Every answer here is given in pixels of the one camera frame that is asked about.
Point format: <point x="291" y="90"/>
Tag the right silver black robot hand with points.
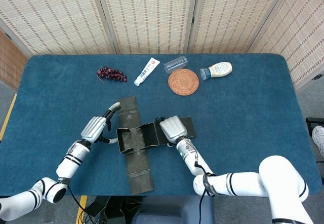
<point x="173" y="129"/>

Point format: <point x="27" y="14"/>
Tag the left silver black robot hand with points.
<point x="93" y="129"/>

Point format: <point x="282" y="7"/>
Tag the black cardboard box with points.
<point x="138" y="163"/>

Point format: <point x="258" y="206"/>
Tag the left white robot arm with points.
<point x="71" y="160"/>

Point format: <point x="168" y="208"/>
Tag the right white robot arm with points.
<point x="227" y="183"/>

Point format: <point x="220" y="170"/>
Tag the round woven rattan coaster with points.
<point x="183" y="82"/>

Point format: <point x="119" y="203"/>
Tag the dark red grape bunch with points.
<point x="111" y="74"/>

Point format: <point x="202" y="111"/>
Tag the white toothpaste tube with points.
<point x="146" y="71"/>

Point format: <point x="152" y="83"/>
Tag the white mayonnaise bottle blue cap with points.
<point x="220" y="69"/>

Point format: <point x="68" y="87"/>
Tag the yellow floor tape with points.
<point x="81" y="207"/>
<point x="8" y="116"/>

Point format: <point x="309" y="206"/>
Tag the blue plush table cloth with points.
<point x="253" y="132"/>

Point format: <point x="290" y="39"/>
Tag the black cardboard pile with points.
<point x="114" y="208"/>

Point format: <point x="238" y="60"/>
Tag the blue padded seat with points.
<point x="174" y="211"/>

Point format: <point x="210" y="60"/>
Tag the brown woven screen panel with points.
<point x="11" y="61"/>

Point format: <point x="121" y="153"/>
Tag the beige woven folding screen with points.
<point x="152" y="18"/>

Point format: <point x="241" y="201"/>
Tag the black metal stand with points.
<point x="314" y="120"/>

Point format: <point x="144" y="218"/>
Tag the white sneaker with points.
<point x="318" y="139"/>

